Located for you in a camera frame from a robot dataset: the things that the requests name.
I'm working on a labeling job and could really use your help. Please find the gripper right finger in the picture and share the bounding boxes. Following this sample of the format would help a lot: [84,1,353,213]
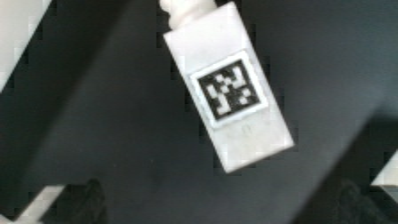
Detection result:
[337,180,398,224]

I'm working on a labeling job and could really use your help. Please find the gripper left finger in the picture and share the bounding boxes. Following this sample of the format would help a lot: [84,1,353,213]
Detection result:
[40,179,109,224]

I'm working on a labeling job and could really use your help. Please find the white square table top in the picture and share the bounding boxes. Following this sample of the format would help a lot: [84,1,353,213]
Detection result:
[0,0,52,91]

